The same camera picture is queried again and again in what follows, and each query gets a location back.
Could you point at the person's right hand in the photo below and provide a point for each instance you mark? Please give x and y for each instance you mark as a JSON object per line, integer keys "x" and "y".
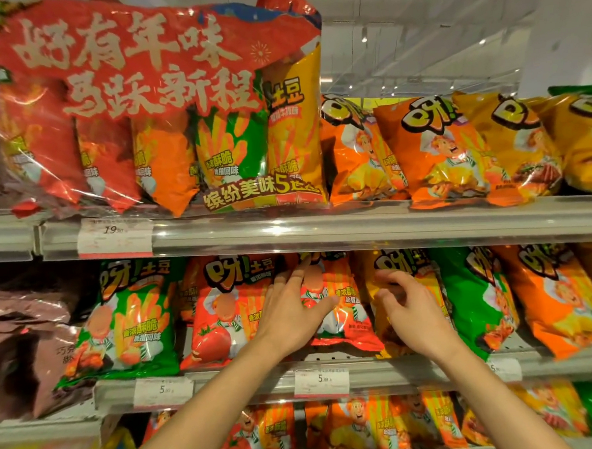
{"x": 420, "y": 329}

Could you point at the large red multipack snack bag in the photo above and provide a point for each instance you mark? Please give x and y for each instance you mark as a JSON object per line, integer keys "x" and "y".
{"x": 160, "y": 90}

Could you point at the person's left forearm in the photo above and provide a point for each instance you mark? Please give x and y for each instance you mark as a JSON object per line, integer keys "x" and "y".
{"x": 202, "y": 415}

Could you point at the orange potato stick bag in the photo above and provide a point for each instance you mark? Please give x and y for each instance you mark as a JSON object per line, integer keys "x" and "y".
{"x": 557, "y": 297}

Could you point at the green potato stick bag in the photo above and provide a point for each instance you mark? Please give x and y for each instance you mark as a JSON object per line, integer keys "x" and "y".
{"x": 127, "y": 320}
{"x": 473, "y": 292}

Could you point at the person's left hand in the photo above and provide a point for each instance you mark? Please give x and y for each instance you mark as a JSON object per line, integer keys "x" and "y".
{"x": 291, "y": 321}

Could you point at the person's right forearm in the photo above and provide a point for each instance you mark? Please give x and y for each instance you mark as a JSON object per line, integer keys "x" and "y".
{"x": 498, "y": 404}

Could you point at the red tomato snack bag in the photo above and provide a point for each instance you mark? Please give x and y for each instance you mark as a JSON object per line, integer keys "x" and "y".
{"x": 351, "y": 288}
{"x": 217, "y": 325}

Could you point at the row of red tomato chip bags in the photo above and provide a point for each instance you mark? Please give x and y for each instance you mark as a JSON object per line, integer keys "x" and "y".
{"x": 257, "y": 437}

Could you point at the metal store shelving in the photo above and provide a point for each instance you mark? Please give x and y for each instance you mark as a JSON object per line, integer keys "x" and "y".
{"x": 375, "y": 225}

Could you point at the white price tag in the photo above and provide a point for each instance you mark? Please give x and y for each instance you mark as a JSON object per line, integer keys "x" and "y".
{"x": 504, "y": 369}
{"x": 113, "y": 236}
{"x": 321, "y": 383}
{"x": 162, "y": 392}

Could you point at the row of orange snack bags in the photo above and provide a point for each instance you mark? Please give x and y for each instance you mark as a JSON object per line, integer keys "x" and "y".
{"x": 421, "y": 151}
{"x": 376, "y": 423}

